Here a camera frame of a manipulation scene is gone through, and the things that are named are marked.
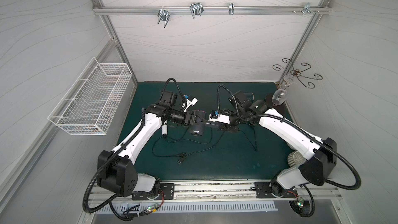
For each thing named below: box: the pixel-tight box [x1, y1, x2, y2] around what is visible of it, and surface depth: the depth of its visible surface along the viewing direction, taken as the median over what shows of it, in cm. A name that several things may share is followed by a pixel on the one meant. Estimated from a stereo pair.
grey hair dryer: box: [189, 109, 223, 136], surface depth 69 cm
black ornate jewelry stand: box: [272, 58, 323, 89], surface depth 84 cm
